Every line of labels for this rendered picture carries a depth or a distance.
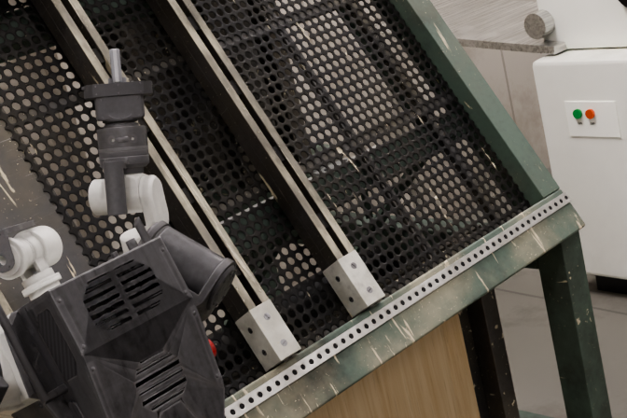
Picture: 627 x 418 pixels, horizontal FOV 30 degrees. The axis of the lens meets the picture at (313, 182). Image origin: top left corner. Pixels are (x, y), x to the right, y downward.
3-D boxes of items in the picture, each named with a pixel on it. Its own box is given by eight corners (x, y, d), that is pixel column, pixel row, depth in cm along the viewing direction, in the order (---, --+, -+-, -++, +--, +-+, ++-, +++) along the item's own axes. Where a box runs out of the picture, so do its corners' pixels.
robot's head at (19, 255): (55, 265, 181) (41, 217, 181) (24, 276, 173) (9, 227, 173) (21, 273, 183) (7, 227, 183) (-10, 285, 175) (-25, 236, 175)
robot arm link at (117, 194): (156, 146, 212) (161, 209, 212) (101, 152, 214) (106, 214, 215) (132, 147, 201) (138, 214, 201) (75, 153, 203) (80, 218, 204)
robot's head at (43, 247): (76, 268, 184) (49, 218, 184) (41, 281, 174) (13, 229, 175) (45, 285, 186) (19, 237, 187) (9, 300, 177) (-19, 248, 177)
